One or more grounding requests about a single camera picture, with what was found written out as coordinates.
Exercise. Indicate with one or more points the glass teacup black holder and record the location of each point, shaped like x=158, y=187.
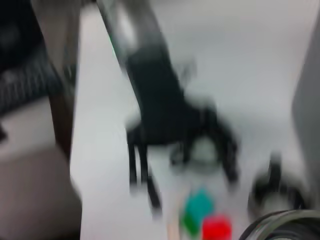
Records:
x=203, y=150
x=273, y=170

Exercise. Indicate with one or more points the bright red translucent brick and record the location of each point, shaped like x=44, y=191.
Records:
x=216, y=227

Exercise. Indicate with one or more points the teal square toy brick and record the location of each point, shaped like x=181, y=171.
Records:
x=200, y=203

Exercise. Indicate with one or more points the grey perforated storage bin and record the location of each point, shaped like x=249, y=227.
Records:
x=310, y=112

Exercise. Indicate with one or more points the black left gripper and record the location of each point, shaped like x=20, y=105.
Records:
x=160, y=100

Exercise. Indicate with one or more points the green toy brick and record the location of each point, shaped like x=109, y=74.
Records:
x=191, y=223

